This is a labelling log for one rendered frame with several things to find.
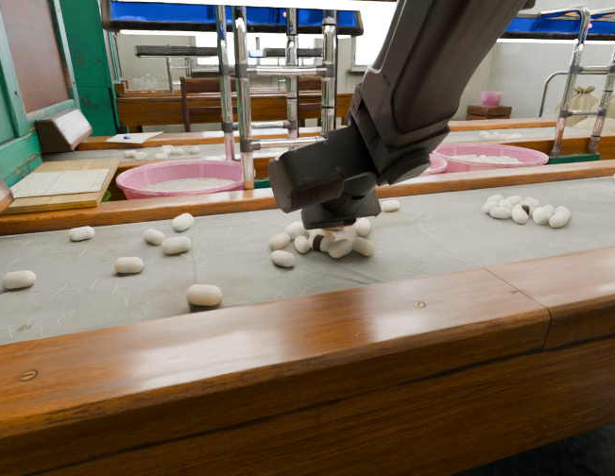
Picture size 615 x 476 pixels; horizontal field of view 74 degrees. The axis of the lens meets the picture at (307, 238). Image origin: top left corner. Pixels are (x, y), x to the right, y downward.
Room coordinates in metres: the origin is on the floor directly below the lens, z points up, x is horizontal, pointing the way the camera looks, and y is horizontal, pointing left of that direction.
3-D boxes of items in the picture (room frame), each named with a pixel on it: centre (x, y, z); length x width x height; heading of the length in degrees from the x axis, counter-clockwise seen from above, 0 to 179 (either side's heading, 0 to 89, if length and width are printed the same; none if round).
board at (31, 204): (0.74, 0.45, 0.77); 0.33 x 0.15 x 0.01; 17
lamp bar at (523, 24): (1.41, -0.77, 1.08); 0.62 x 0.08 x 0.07; 107
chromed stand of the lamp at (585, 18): (1.34, -0.80, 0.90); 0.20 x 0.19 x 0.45; 107
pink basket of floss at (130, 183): (0.81, 0.24, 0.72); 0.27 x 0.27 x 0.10
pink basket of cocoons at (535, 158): (1.02, -0.45, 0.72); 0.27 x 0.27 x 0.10
